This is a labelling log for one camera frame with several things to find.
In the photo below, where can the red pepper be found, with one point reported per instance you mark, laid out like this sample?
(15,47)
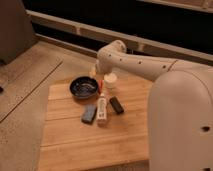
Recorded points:
(100,86)

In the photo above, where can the dark ceramic bowl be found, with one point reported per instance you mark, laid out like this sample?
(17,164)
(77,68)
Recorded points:
(83,87)

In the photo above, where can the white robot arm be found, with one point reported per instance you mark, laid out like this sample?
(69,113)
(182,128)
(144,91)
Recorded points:
(180,107)

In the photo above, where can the white ceramic cup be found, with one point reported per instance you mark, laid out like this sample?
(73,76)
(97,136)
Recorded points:
(110,80)

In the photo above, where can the black rectangular block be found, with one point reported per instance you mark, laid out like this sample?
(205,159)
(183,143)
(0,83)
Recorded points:
(116,105)

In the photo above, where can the white bottle with label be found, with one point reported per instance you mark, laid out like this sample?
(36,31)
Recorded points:
(102,110)

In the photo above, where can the blue sponge block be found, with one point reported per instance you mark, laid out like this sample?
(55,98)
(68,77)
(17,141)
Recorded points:
(89,114)

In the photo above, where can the wooden board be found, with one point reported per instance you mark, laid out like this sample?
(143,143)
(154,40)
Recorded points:
(70,145)

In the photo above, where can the grey cabinet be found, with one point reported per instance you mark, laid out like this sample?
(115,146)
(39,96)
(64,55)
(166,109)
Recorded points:
(16,31)

